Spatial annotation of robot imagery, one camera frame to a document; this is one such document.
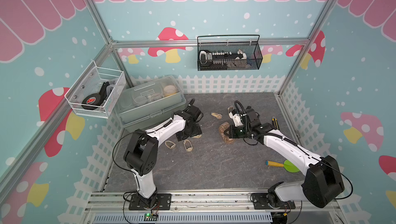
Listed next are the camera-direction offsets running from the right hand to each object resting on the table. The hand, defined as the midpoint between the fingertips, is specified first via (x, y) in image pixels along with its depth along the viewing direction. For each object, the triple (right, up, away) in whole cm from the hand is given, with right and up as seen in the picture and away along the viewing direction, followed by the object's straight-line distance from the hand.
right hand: (224, 132), depth 83 cm
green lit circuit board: (-37, -39, -10) cm, 55 cm away
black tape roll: (-62, +17, -14) cm, 65 cm away
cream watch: (-31, -9, +9) cm, 34 cm away
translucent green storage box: (-48, +14, +4) cm, 50 cm away
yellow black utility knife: (+37, +3, +20) cm, 42 cm away
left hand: (-18, -4, +7) cm, 20 cm away
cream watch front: (-20, -11, +7) cm, 24 cm away
